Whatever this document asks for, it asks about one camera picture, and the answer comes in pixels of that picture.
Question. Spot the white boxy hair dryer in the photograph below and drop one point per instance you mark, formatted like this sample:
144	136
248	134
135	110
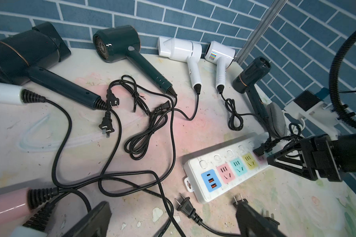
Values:
183	51

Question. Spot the grey oval pad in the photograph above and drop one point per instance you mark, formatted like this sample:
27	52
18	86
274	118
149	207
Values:
276	120

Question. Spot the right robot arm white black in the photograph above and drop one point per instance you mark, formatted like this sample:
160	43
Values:
344	152

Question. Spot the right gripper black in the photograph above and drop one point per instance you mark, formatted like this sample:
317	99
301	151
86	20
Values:
318	159

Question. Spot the dark green slim hair dryer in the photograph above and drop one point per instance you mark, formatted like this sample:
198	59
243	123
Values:
28	56

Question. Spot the dark green boxy hair dryer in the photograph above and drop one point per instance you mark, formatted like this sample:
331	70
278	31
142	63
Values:
114	44

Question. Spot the pink hair dryer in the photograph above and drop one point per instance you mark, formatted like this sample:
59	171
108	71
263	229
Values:
22	202

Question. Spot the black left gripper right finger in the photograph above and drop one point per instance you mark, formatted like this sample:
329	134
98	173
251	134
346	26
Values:
253	224

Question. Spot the dark teal round hair dryer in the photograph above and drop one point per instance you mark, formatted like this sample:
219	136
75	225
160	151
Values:
245	83

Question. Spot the white multicolour power strip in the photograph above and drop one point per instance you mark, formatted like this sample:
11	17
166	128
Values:
214	173

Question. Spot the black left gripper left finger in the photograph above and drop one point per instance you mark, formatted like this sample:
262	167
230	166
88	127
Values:
94	224

